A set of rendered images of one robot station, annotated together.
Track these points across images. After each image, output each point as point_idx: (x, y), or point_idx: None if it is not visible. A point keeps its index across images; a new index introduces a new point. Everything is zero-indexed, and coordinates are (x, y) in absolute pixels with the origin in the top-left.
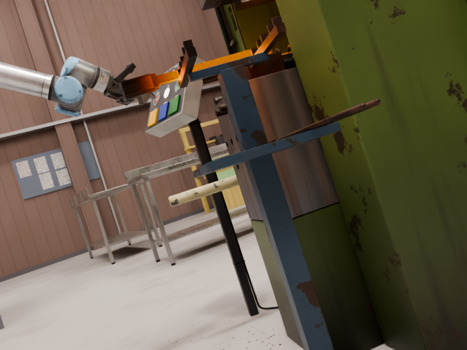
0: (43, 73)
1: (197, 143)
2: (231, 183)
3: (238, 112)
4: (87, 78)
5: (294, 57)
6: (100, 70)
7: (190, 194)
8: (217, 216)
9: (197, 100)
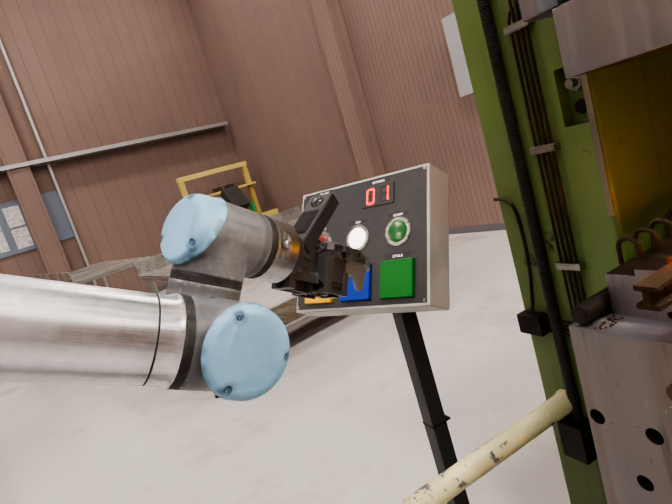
0: (148, 303)
1: (409, 337)
2: (520, 446)
3: None
4: (249, 261)
5: None
6: (278, 230)
7: (453, 488)
8: (436, 466)
9: (446, 267)
